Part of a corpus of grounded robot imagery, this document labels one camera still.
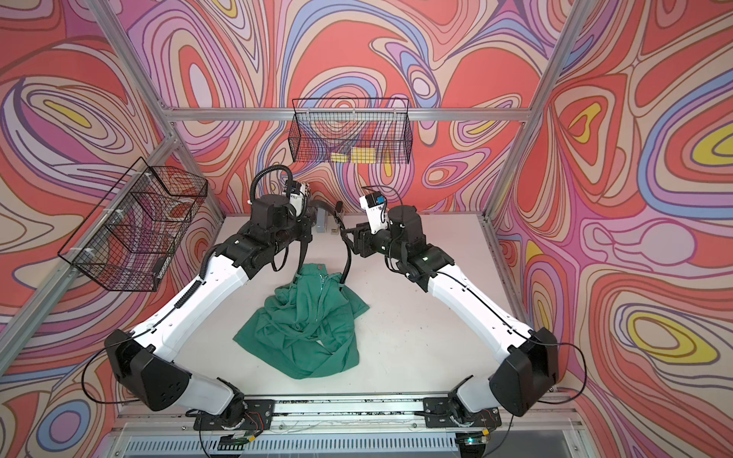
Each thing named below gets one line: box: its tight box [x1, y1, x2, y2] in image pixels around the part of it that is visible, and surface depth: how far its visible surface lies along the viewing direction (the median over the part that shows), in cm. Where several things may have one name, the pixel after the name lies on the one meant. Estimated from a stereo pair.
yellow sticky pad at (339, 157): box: [330, 152, 349, 164], surface depth 84 cm
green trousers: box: [232, 263, 371, 380], surface depth 84 cm
